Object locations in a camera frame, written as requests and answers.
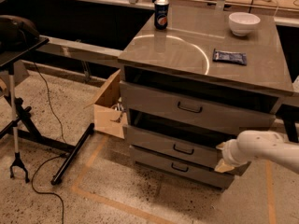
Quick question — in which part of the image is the grey metal bench rail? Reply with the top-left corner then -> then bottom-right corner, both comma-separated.
38,36 -> 122,68

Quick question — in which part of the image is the grey metal drawer cabinet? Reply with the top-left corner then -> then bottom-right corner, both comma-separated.
117,5 -> 296,191

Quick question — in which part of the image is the black rolling stand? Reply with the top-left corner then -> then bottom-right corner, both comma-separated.
0,38 -> 94,185

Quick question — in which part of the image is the grey bottom drawer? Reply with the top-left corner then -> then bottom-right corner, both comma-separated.
130,146 -> 235,189

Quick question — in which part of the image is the cardboard box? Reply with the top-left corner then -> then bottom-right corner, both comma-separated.
86,70 -> 127,139

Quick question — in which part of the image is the blue snack packet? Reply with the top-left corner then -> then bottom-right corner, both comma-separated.
212,49 -> 247,65

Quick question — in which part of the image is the black floor cable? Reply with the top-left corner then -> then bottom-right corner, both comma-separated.
30,61 -> 67,224

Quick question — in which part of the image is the blue pepsi can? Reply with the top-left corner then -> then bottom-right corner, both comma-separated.
154,0 -> 169,30

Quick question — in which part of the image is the grey top drawer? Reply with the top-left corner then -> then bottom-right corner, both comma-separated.
120,81 -> 275,134

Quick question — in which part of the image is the grey drawer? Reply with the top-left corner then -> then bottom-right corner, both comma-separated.
130,146 -> 235,189
123,109 -> 249,177
120,81 -> 275,134

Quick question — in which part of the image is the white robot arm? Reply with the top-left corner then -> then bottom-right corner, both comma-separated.
215,130 -> 299,174

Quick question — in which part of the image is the black bag on stand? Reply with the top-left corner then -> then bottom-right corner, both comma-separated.
0,15 -> 39,51

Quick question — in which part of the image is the white ceramic bowl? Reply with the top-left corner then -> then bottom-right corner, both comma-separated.
229,12 -> 261,36

